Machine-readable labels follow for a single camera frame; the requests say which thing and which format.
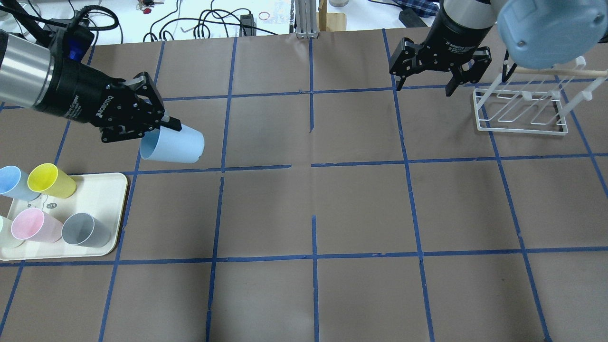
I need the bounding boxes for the white wire cup rack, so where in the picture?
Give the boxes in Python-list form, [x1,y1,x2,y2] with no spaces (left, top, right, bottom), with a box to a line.
[473,56,607,136]

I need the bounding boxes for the black cables on table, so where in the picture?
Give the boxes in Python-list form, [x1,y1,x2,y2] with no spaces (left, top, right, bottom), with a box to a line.
[142,0,278,42]

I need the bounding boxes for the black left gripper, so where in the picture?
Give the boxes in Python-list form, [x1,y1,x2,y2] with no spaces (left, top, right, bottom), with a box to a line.
[45,60,182,143]

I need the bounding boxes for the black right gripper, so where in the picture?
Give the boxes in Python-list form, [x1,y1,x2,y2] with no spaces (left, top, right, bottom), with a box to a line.
[389,0,496,97]

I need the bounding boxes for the wooden mug tree stand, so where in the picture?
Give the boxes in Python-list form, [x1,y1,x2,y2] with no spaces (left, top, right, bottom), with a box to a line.
[317,0,347,32]

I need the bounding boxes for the black power adapter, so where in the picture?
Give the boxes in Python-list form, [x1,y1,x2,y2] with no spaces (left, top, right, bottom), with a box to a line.
[239,14,257,37]

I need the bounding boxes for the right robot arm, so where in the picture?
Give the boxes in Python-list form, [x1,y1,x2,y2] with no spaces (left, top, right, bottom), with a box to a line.
[389,0,607,96]

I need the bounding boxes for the cream plastic cup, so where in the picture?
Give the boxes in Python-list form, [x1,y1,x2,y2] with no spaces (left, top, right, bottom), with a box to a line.
[0,216,24,249]

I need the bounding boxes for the blue plaid folded umbrella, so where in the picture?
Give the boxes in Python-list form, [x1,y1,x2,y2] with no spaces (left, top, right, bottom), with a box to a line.
[393,0,439,18]

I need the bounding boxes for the light blue plastic cup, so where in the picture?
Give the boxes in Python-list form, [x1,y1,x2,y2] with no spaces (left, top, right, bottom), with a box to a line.
[139,125,205,164]

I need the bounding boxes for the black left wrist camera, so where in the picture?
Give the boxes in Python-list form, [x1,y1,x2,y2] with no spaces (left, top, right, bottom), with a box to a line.
[47,17,94,62]

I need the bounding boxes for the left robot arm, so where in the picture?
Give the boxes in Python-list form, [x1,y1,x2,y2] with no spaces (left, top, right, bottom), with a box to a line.
[0,32,182,143]

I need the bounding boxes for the pink plastic cup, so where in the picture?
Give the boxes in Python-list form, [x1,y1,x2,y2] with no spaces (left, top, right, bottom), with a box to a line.
[11,208,63,243]

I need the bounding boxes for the beige plastic tray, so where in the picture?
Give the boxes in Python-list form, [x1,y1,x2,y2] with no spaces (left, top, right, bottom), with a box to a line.
[0,173,130,261]

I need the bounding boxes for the yellow plastic cup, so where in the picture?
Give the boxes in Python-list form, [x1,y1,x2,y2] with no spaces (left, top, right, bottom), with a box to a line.
[27,163,77,199]

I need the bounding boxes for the grey plastic cup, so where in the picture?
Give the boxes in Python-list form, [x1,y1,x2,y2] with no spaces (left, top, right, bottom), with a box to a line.
[61,212,111,247]

